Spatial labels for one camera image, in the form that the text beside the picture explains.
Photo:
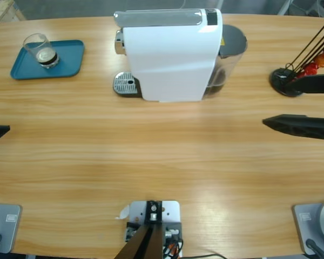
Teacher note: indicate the clear glass cup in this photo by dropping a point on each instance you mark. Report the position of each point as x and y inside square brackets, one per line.
[43, 54]

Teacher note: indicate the white capsule coffee machine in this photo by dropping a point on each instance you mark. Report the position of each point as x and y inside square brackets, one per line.
[164, 67]

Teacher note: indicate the orange red foil coffee capsule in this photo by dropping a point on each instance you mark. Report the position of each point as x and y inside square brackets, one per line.
[323, 60]

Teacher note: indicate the black capsule holder with rods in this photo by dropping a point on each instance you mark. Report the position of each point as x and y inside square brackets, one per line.
[279, 81]

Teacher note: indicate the white chair leg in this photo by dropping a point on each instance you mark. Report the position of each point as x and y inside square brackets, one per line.
[283, 6]

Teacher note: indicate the teal plastic tray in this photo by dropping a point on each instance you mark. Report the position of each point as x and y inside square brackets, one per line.
[67, 59]

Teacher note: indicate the wooden crate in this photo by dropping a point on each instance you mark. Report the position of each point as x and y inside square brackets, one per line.
[2, 10]

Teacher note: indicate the dark clear water tank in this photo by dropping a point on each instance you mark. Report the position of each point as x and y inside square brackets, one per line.
[232, 37]

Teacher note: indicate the white paper tag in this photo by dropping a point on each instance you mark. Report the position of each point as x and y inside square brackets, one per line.
[123, 213]

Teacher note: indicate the arm grey base plate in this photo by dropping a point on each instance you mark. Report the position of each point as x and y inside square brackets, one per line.
[305, 229]
[10, 229]

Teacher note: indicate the white mount block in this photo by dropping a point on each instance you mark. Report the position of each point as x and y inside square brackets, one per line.
[170, 213]

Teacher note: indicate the dark camera post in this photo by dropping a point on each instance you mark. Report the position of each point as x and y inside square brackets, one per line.
[148, 242]

